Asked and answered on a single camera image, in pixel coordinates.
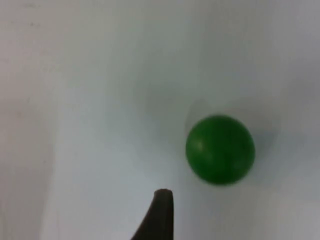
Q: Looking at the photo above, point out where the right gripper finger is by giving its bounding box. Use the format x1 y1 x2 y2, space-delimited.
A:
129 188 175 240

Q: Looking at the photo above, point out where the green ball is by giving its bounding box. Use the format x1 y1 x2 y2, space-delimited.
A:
185 113 256 187

